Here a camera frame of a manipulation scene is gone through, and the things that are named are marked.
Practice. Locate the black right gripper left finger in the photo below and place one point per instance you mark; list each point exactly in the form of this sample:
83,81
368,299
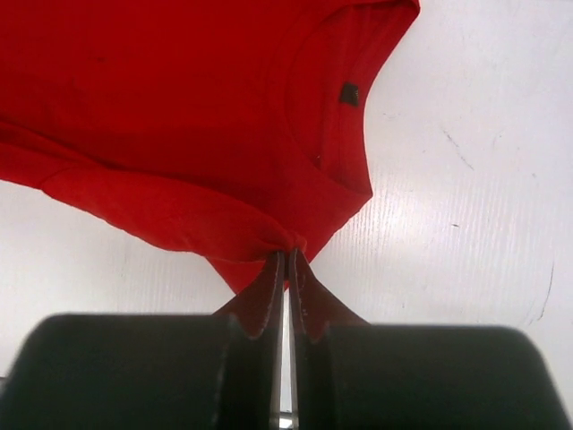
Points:
154,371

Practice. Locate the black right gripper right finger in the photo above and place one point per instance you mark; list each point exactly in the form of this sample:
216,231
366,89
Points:
348,373

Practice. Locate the red t shirt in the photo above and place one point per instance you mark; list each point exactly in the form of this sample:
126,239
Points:
228,129

